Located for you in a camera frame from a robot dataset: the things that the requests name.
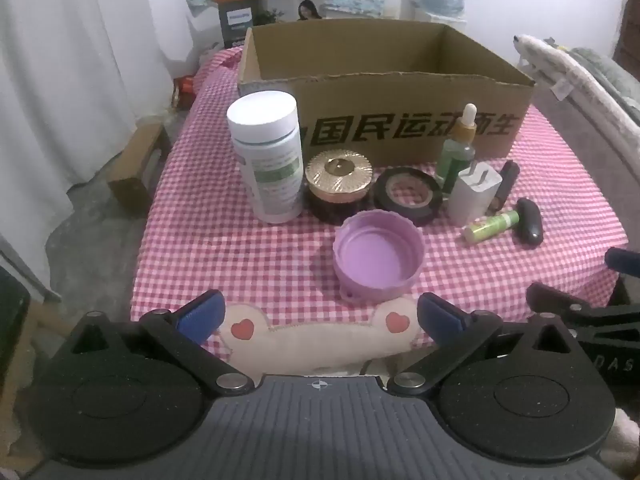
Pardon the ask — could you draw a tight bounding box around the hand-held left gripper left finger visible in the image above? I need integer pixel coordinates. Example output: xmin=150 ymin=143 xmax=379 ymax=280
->
xmin=67 ymin=289 xmax=256 ymax=394

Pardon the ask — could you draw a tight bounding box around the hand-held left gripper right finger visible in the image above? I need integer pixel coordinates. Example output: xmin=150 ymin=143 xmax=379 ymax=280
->
xmin=386 ymin=291 xmax=577 ymax=396

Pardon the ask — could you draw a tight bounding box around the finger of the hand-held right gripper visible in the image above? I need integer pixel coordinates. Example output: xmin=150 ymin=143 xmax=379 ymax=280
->
xmin=604 ymin=246 xmax=640 ymax=281
xmin=526 ymin=281 xmax=640 ymax=334

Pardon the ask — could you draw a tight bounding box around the black oval object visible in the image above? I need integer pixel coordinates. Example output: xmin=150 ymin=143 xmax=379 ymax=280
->
xmin=515 ymin=198 xmax=545 ymax=246

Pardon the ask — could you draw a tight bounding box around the purple plastic lid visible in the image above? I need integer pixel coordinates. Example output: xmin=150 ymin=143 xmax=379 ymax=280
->
xmin=332 ymin=211 xmax=426 ymax=303

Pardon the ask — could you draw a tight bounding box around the small green tube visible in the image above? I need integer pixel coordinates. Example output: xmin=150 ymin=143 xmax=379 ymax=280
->
xmin=462 ymin=210 xmax=521 ymax=245

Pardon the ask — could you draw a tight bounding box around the dark brown lipstick tube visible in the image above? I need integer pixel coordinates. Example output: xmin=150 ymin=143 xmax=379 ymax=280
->
xmin=487 ymin=160 xmax=521 ymax=213

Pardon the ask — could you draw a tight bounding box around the white charger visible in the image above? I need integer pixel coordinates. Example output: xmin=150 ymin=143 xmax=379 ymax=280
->
xmin=446 ymin=161 xmax=503 ymax=226

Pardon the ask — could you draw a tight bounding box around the black tape roll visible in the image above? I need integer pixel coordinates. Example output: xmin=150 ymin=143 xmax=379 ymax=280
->
xmin=372 ymin=166 xmax=443 ymax=227

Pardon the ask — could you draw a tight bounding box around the green glass dropper bottle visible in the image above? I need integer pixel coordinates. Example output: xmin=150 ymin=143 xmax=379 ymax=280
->
xmin=434 ymin=103 xmax=480 ymax=196

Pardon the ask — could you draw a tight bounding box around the white bottle green label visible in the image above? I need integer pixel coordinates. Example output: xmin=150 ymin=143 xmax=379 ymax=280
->
xmin=227 ymin=91 xmax=306 ymax=224

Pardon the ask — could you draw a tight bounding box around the gold lid cosmetic jar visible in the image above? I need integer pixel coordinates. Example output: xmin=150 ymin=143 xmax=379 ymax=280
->
xmin=304 ymin=149 xmax=373 ymax=224

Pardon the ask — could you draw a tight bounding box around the brown cardboard box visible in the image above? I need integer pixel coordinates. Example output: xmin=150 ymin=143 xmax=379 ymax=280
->
xmin=237 ymin=19 xmax=537 ymax=168

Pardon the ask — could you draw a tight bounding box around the pink gingham tablecloth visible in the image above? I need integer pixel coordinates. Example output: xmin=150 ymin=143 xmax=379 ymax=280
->
xmin=130 ymin=47 xmax=628 ymax=376

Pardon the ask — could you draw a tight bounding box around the cream plush cloth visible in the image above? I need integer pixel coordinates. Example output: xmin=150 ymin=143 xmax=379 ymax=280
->
xmin=612 ymin=405 xmax=640 ymax=463

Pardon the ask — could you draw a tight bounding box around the grey sofa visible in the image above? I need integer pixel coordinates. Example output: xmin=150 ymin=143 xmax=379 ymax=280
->
xmin=520 ymin=60 xmax=640 ymax=281

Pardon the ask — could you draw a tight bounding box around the grey green cushion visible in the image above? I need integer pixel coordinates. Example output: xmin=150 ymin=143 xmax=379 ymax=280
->
xmin=570 ymin=47 xmax=640 ymax=111

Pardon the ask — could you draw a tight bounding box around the white plush blanket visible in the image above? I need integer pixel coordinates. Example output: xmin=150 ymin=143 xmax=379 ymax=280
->
xmin=512 ymin=34 xmax=640 ymax=128

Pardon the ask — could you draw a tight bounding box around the red packet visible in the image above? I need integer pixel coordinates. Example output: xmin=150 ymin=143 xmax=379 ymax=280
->
xmin=172 ymin=76 xmax=196 ymax=110

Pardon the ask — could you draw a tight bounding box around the white curtain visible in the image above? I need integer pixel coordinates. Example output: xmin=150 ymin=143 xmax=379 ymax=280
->
xmin=0 ymin=0 xmax=221 ymax=306

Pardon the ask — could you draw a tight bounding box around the dark grey product box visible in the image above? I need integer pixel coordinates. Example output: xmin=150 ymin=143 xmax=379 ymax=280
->
xmin=218 ymin=0 xmax=262 ymax=50

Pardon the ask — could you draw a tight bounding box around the printed box with portrait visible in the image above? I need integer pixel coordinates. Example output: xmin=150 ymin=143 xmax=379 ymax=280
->
xmin=260 ymin=0 xmax=328 ymax=26

